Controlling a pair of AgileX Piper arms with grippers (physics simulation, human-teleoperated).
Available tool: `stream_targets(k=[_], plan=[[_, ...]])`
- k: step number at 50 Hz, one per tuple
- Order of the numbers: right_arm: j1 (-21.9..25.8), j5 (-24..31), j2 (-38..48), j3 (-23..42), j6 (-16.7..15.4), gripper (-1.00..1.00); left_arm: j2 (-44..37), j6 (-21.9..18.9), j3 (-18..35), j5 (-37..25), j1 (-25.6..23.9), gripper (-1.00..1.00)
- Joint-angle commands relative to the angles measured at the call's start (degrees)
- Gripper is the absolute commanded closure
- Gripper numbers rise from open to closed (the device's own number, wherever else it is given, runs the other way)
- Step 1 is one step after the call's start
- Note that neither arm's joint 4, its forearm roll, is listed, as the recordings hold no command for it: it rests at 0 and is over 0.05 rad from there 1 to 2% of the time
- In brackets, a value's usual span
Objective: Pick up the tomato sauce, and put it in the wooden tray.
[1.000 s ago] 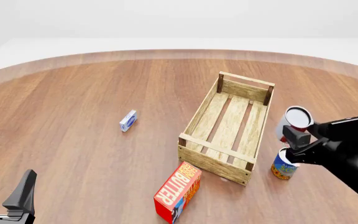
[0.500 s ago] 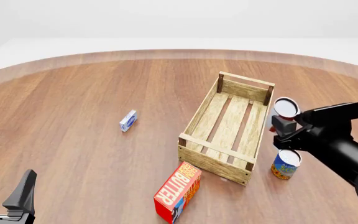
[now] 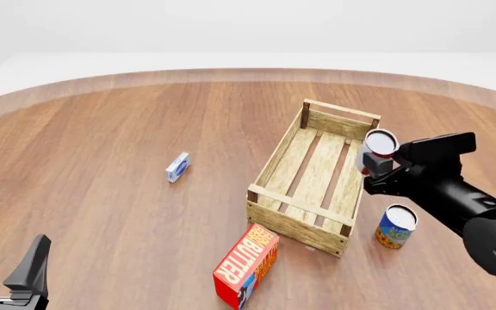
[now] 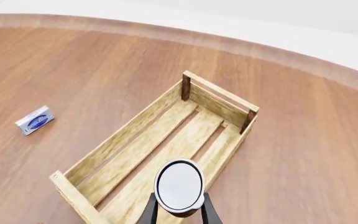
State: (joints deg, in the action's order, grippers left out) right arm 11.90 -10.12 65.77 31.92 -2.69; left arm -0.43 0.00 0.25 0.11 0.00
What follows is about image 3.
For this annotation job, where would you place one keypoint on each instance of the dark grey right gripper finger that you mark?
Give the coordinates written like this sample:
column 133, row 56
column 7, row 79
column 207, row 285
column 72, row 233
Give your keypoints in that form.
column 378, row 165

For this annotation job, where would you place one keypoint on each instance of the red tomato sauce can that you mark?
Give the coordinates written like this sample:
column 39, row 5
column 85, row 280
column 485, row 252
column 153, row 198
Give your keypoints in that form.
column 380, row 142

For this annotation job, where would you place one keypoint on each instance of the blue yellow soup can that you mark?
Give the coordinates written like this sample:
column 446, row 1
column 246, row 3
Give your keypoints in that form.
column 396, row 229

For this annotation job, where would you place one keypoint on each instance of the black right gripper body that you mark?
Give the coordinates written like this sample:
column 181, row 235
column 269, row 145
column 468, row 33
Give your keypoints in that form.
column 392, row 184

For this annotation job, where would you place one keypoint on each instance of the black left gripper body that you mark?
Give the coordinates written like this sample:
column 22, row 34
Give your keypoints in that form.
column 11, row 303

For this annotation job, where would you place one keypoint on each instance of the red butter box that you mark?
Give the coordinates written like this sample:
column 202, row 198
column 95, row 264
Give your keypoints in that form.
column 243, row 264

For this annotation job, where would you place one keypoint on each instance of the wooden slat tray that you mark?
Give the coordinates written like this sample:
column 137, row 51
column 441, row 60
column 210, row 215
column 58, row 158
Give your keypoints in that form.
column 312, row 181

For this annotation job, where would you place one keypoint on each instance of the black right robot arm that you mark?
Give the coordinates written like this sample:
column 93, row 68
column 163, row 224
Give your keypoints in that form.
column 485, row 223

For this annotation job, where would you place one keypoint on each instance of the small blue white box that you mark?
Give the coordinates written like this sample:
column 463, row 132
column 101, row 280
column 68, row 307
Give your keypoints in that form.
column 178, row 167

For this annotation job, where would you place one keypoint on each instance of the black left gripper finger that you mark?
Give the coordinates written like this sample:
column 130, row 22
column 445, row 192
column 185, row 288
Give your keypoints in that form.
column 30, row 268

